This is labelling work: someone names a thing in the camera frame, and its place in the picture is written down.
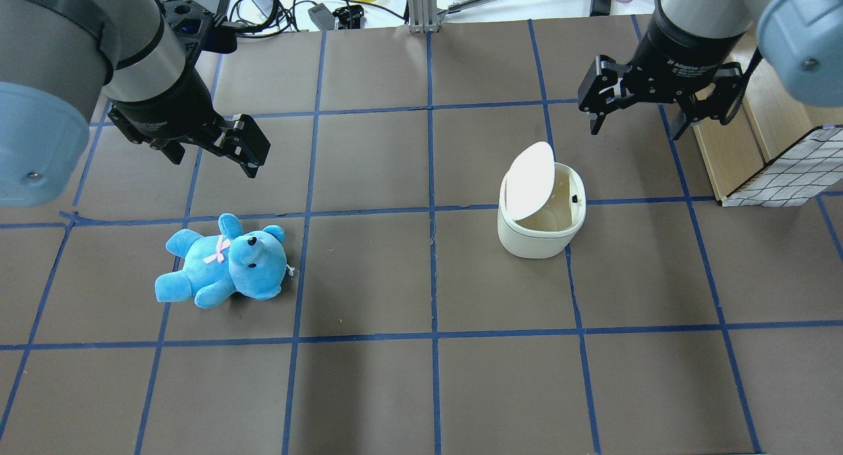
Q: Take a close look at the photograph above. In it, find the white trash can with lid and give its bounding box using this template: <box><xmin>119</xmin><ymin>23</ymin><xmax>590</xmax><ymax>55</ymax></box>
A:
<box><xmin>497</xmin><ymin>141</ymin><xmax>587</xmax><ymax>259</ymax></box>

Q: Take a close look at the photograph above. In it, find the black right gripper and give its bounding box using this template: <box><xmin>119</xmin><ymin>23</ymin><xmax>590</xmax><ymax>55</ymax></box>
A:
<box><xmin>578</xmin><ymin>31</ymin><xmax>751</xmax><ymax>141</ymax></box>

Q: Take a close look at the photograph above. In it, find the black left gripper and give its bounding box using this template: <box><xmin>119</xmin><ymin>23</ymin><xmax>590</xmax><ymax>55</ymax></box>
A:
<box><xmin>107</xmin><ymin>0</ymin><xmax>271</xmax><ymax>179</ymax></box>

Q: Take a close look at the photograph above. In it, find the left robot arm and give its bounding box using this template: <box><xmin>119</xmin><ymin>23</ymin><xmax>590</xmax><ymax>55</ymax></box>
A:
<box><xmin>1</xmin><ymin>0</ymin><xmax>271</xmax><ymax>208</ymax></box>

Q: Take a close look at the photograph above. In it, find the blue teddy bear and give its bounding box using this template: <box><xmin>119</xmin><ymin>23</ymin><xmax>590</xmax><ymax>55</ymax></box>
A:
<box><xmin>154</xmin><ymin>214</ymin><xmax>296</xmax><ymax>309</ymax></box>

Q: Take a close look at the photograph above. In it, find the aluminium frame post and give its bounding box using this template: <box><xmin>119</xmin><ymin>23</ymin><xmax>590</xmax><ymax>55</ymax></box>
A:
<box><xmin>406</xmin><ymin>0</ymin><xmax>441</xmax><ymax>33</ymax></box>

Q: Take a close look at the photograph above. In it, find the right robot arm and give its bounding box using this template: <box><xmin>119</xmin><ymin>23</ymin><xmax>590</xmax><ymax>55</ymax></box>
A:
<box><xmin>578</xmin><ymin>0</ymin><xmax>842</xmax><ymax>139</ymax></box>

